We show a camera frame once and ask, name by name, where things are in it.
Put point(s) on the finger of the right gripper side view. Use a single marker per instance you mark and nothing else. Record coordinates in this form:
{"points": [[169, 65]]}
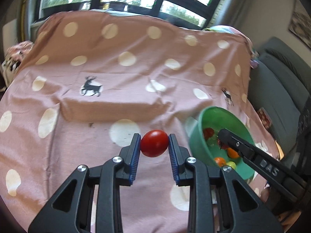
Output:
{"points": [[286, 182]]}

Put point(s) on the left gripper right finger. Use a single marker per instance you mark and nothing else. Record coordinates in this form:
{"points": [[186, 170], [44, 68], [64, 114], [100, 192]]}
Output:
{"points": [[239, 208]]}

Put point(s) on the pink polka dot tablecloth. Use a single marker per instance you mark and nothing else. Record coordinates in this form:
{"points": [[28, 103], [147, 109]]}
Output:
{"points": [[92, 80]]}

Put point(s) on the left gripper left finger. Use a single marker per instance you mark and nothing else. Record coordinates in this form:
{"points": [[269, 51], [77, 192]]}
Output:
{"points": [[90, 197]]}

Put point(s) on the red cherry tomato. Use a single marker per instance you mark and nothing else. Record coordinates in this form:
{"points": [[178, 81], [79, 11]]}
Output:
{"points": [[208, 133], [154, 143], [222, 145]]}

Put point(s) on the orange mandarin near front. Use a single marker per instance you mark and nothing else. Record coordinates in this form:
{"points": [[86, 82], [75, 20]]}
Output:
{"points": [[221, 162]]}

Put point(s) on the orange mandarin at back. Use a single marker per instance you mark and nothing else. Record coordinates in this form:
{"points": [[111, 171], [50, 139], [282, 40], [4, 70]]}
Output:
{"points": [[232, 153]]}

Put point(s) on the dark grey sofa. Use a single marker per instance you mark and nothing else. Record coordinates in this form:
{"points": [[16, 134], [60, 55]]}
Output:
{"points": [[280, 86]]}

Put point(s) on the orange mandarin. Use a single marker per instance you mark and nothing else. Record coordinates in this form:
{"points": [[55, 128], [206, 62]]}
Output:
{"points": [[221, 162], [232, 153]]}

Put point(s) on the light green oval fruit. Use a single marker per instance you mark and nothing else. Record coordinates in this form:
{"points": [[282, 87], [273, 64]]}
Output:
{"points": [[232, 164]]}

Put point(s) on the floral cloth bundle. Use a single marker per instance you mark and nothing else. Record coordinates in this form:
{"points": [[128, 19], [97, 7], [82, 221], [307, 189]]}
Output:
{"points": [[13, 59]]}

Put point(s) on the red snack packet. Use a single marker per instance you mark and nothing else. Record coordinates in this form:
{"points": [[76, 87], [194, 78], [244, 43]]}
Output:
{"points": [[264, 118]]}

